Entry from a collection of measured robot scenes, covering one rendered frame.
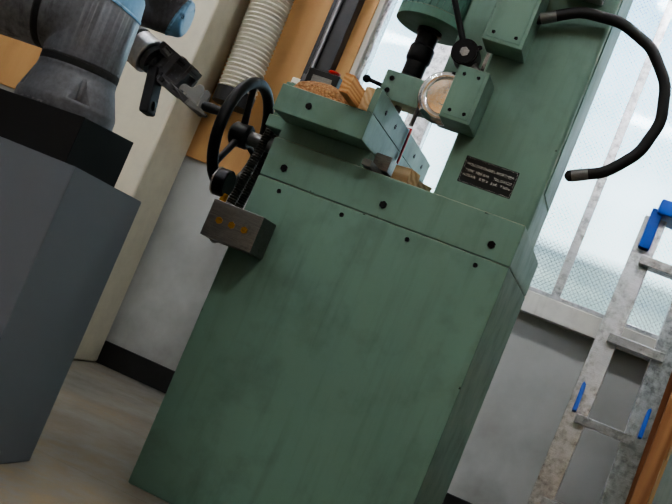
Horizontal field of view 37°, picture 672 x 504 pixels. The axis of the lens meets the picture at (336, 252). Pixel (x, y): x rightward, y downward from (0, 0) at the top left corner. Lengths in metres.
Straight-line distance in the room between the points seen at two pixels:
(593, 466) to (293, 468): 1.72
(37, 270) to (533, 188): 1.02
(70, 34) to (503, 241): 0.91
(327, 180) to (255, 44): 1.71
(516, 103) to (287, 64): 1.82
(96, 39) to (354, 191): 0.61
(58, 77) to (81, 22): 0.11
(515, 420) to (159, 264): 1.45
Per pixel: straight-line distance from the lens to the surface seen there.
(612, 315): 2.92
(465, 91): 2.13
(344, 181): 2.11
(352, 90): 2.01
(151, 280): 3.88
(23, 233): 1.77
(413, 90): 2.33
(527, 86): 2.22
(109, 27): 1.91
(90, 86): 1.90
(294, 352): 2.07
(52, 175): 1.77
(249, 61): 3.76
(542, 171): 2.16
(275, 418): 2.08
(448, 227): 2.04
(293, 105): 2.11
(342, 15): 3.85
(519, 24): 2.18
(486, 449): 3.60
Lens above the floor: 0.47
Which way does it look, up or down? 4 degrees up
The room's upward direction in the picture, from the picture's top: 23 degrees clockwise
